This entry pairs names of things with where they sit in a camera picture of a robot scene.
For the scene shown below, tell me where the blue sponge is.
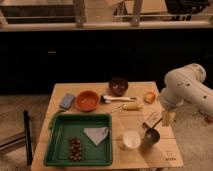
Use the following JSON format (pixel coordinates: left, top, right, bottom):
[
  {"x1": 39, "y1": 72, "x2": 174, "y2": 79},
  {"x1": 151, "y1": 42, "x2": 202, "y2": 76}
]
[{"x1": 59, "y1": 94, "x2": 75, "y2": 109}]

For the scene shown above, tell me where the orange fruit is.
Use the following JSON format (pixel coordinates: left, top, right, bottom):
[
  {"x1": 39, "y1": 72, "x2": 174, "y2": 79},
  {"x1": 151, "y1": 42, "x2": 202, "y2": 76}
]
[{"x1": 143, "y1": 92, "x2": 156, "y2": 104}]

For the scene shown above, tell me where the green plastic tray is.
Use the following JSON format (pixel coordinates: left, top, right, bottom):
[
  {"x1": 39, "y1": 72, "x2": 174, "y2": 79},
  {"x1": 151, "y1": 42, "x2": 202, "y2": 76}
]
[{"x1": 43, "y1": 114, "x2": 113, "y2": 167}]

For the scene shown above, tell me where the red grape bunch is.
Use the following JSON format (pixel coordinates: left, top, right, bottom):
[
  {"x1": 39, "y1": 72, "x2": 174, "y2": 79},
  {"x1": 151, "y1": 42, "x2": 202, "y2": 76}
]
[{"x1": 69, "y1": 137, "x2": 82, "y2": 162}]

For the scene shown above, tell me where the grey towel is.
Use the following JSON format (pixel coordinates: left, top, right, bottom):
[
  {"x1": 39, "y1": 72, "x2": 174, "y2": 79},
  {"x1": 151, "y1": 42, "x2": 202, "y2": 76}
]
[{"x1": 83, "y1": 127, "x2": 109, "y2": 146}]

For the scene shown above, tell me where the black table leg bar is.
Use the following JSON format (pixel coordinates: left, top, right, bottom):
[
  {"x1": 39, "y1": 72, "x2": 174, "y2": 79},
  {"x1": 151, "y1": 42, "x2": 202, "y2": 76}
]
[{"x1": 23, "y1": 110, "x2": 33, "y2": 165}]

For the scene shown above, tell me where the dark brown bowl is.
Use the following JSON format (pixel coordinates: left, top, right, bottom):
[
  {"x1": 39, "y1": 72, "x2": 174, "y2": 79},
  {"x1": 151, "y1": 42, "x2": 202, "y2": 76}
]
[{"x1": 109, "y1": 77, "x2": 128, "y2": 96}]

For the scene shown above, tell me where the wooden table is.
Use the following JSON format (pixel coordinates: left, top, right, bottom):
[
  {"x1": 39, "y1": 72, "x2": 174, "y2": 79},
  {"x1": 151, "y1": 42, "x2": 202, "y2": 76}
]
[{"x1": 31, "y1": 83, "x2": 183, "y2": 171}]

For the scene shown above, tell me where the small wooden block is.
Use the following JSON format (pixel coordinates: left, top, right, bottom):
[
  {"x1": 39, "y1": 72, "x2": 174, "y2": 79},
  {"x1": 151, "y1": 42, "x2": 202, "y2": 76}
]
[{"x1": 143, "y1": 112, "x2": 161, "y2": 128}]

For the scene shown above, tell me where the white handled brush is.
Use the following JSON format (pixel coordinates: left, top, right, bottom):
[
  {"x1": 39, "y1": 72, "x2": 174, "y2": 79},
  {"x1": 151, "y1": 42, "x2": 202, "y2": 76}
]
[{"x1": 101, "y1": 95, "x2": 137, "y2": 103}]

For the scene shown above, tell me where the orange red bowl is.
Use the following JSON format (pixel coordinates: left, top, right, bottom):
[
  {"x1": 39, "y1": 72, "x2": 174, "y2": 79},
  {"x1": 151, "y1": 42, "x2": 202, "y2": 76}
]
[{"x1": 74, "y1": 90, "x2": 100, "y2": 112}]

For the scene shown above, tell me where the white cup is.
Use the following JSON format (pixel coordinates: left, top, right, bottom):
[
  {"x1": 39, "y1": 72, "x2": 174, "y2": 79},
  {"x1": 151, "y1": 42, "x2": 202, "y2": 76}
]
[{"x1": 122, "y1": 130, "x2": 141, "y2": 150}]

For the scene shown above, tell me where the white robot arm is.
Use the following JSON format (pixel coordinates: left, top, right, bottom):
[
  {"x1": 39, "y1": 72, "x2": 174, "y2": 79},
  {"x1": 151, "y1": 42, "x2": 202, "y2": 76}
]
[{"x1": 158, "y1": 63, "x2": 213, "y2": 126}]

